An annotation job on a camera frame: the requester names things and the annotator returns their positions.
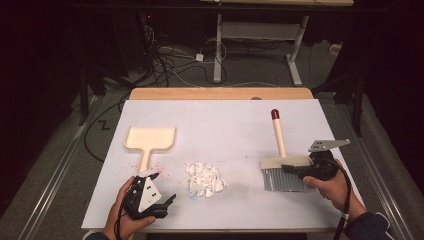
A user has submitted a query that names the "right hand-held gripper black cable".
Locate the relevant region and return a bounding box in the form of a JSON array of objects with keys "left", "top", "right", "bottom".
[{"left": 324, "top": 158, "right": 353, "bottom": 240}]

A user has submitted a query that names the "cream plastic dustpan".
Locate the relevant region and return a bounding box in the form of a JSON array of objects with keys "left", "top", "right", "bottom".
[{"left": 123, "top": 125, "right": 177, "bottom": 174}]

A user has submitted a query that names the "hand-held gripper black cable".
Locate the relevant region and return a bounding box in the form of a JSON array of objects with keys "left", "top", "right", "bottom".
[
  {"left": 324, "top": 158, "right": 353, "bottom": 240},
  {"left": 114, "top": 193, "right": 133, "bottom": 240}
]

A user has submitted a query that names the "left hand-held gripper black cable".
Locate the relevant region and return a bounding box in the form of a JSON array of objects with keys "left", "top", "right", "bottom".
[{"left": 114, "top": 193, "right": 133, "bottom": 240}]

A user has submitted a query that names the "wooden table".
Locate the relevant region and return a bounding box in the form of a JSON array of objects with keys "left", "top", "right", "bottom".
[{"left": 128, "top": 87, "right": 338, "bottom": 234}]

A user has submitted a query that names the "aluminium floor rail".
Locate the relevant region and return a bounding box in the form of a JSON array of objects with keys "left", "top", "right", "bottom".
[
  {"left": 16, "top": 95, "right": 99, "bottom": 240},
  {"left": 334, "top": 99, "right": 416, "bottom": 240}
]

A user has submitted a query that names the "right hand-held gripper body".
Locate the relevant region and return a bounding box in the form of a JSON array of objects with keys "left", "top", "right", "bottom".
[{"left": 300, "top": 138, "right": 352, "bottom": 183}]

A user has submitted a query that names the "black floor cable loop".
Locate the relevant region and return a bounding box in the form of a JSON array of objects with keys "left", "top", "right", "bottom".
[{"left": 83, "top": 96, "right": 132, "bottom": 164}]

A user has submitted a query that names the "person's left hand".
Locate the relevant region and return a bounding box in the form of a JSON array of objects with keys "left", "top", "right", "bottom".
[{"left": 101, "top": 176, "right": 157, "bottom": 240}]

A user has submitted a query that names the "white metal desk frame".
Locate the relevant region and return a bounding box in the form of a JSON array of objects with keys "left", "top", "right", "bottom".
[{"left": 199, "top": 0, "right": 355, "bottom": 86}]

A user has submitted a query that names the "white floor cable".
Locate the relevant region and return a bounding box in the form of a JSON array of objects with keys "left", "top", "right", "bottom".
[{"left": 173, "top": 68, "right": 281, "bottom": 89}]

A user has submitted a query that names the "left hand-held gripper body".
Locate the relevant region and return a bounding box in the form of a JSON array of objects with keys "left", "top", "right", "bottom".
[{"left": 123, "top": 175, "right": 170, "bottom": 221}]

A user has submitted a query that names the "black metal stand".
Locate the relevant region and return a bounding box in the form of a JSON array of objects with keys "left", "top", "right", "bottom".
[{"left": 313, "top": 66, "right": 366, "bottom": 138}]

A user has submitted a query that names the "cream brush with grey bristles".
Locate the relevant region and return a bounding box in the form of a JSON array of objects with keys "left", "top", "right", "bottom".
[{"left": 259, "top": 108, "right": 316, "bottom": 193}]

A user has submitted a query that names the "tangle of black floor cables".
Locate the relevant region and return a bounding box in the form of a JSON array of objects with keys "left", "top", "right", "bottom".
[{"left": 133, "top": 23, "right": 231, "bottom": 88}]

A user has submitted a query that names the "pile of white paper scraps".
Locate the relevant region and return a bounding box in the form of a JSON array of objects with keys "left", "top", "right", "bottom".
[{"left": 184, "top": 161, "right": 229, "bottom": 199}]

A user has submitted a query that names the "person's right hand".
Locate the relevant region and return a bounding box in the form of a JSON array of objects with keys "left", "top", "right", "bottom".
[{"left": 302, "top": 159, "right": 368, "bottom": 222}]

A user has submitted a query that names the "white board table cover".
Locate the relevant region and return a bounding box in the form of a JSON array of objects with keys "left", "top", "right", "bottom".
[{"left": 81, "top": 98, "right": 364, "bottom": 232}]

